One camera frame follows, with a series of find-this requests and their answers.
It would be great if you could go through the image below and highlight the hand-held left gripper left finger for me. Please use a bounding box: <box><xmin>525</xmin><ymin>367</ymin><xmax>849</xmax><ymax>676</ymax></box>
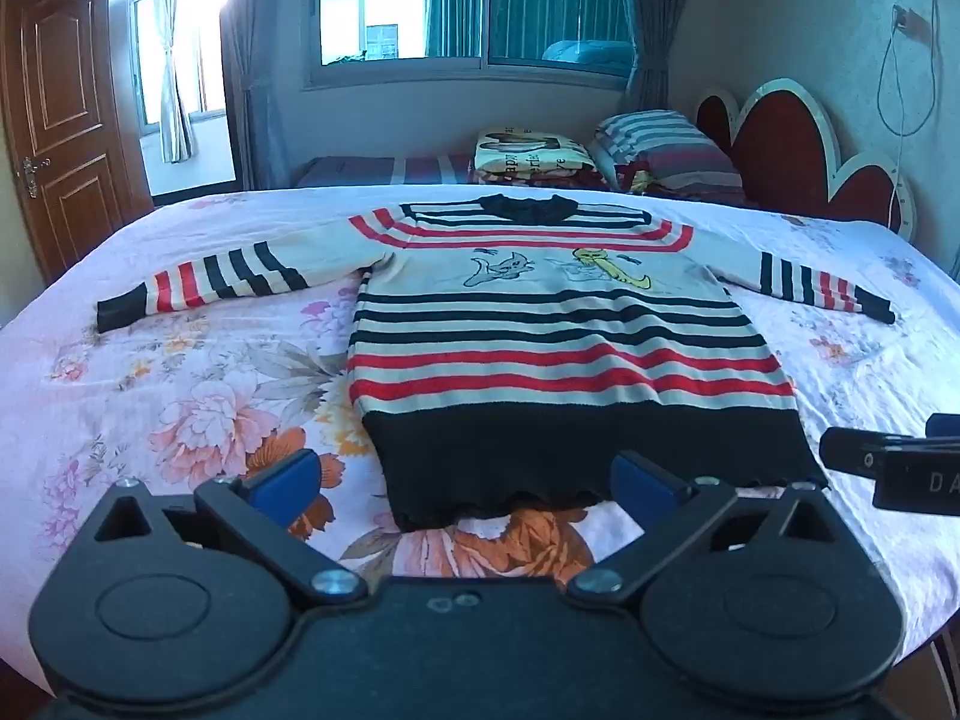
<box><xmin>94</xmin><ymin>448</ymin><xmax>370</xmax><ymax>610</ymax></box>

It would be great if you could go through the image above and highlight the sliding glass window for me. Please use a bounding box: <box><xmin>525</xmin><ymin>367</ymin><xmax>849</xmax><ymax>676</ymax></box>
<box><xmin>304</xmin><ymin>0</ymin><xmax>646</xmax><ymax>91</ymax></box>

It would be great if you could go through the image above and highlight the folded red patterned blanket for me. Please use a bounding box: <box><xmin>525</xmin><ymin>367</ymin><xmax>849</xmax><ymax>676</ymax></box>
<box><xmin>469</xmin><ymin>161</ymin><xmax>610</xmax><ymax>190</ymax></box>

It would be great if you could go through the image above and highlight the striped mattress cover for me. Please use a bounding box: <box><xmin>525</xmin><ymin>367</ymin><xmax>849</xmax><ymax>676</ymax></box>
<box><xmin>291</xmin><ymin>154</ymin><xmax>481</xmax><ymax>190</ymax></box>

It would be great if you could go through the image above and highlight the folded printed blanket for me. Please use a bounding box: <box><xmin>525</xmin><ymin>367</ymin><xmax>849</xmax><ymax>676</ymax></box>
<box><xmin>474</xmin><ymin>127</ymin><xmax>597</xmax><ymax>175</ymax></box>

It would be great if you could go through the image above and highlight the striped pillow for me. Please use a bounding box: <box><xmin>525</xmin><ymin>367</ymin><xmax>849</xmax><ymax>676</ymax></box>
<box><xmin>589</xmin><ymin>111</ymin><xmax>747</xmax><ymax>203</ymax></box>

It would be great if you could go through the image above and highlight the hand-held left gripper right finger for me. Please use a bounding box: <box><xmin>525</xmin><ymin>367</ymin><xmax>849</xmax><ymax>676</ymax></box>
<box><xmin>566</xmin><ymin>450</ymin><xmax>857</xmax><ymax>610</ymax></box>

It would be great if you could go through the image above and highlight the brown wooden door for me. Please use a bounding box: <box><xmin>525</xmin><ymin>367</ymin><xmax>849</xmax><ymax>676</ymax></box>
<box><xmin>0</xmin><ymin>0</ymin><xmax>155</xmax><ymax>286</ymax></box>

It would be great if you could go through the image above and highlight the red scalloped headboard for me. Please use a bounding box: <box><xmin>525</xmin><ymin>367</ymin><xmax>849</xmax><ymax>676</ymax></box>
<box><xmin>694</xmin><ymin>77</ymin><xmax>917</xmax><ymax>241</ymax></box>

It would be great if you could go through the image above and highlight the thin wall cable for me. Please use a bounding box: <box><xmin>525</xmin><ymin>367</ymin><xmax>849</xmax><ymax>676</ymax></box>
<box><xmin>876</xmin><ymin>0</ymin><xmax>943</xmax><ymax>137</ymax></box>

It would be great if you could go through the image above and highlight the white sheer curtain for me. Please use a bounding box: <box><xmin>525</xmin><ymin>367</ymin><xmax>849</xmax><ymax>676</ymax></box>
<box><xmin>154</xmin><ymin>0</ymin><xmax>197</xmax><ymax>164</ymax></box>

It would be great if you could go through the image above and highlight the teal folded quilt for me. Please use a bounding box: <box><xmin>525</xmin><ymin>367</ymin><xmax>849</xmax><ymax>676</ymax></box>
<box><xmin>541</xmin><ymin>40</ymin><xmax>637</xmax><ymax>77</ymax></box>

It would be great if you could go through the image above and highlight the floral bedsheet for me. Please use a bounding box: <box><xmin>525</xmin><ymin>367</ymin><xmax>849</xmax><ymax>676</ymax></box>
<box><xmin>0</xmin><ymin>187</ymin><xmax>960</xmax><ymax>691</ymax></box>

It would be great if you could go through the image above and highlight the grey curtain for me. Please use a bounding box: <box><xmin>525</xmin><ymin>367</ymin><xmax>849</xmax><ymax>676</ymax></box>
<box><xmin>221</xmin><ymin>0</ymin><xmax>290</xmax><ymax>192</ymax></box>
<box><xmin>626</xmin><ymin>0</ymin><xmax>702</xmax><ymax>113</ymax></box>

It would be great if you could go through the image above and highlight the striped knit sweater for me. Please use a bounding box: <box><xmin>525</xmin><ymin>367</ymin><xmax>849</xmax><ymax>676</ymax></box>
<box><xmin>96</xmin><ymin>193</ymin><xmax>897</xmax><ymax>533</ymax></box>

